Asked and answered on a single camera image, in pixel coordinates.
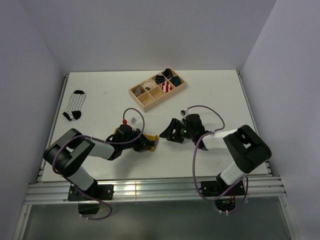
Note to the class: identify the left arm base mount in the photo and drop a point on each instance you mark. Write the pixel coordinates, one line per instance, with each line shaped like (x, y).
(92, 200)

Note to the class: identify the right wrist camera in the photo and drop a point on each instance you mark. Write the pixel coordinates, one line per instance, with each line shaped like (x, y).
(184, 113)

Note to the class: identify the yellow sock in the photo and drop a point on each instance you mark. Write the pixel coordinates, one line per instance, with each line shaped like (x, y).
(143, 143)

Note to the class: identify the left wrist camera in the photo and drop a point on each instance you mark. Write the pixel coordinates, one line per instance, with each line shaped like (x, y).
(131, 122)

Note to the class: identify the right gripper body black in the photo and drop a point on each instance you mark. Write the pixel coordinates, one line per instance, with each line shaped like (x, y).
(187, 134)

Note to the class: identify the aluminium frame rail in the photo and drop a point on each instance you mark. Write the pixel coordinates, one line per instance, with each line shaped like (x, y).
(148, 190)

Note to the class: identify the beige rolled sock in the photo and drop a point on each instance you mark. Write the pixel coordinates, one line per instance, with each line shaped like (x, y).
(137, 91)

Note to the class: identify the dark green rolled sock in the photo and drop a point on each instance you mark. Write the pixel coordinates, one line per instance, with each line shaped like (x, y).
(176, 81)

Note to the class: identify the black white rolled sock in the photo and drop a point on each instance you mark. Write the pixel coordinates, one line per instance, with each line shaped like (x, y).
(159, 79)

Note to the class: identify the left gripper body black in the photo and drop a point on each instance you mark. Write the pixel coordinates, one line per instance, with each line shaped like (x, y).
(136, 144)

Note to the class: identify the white black striped sock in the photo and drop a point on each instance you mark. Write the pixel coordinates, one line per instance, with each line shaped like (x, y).
(74, 107)

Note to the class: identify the black striped rolled sock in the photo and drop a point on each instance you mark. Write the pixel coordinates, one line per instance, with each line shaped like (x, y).
(167, 73)

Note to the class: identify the red white striped rolled sock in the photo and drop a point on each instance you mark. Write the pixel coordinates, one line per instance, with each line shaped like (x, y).
(166, 87)

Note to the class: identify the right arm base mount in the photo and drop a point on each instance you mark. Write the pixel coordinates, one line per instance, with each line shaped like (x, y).
(214, 188)

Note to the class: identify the wooden compartment tray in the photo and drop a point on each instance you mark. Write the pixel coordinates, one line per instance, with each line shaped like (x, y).
(154, 97)

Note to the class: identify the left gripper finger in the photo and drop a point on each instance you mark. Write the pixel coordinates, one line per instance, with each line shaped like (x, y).
(147, 138)
(149, 146)

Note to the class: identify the cream rolled sock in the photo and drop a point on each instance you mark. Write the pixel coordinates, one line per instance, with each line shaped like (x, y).
(149, 84)

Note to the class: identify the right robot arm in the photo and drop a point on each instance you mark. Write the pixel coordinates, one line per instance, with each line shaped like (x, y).
(246, 148)

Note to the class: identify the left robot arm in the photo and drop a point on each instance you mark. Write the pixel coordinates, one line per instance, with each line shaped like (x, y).
(67, 154)

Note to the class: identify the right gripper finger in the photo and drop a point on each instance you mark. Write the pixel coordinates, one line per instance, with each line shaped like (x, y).
(169, 131)
(176, 139)

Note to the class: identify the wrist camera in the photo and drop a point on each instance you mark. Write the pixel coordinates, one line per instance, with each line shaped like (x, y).
(184, 113)
(131, 122)

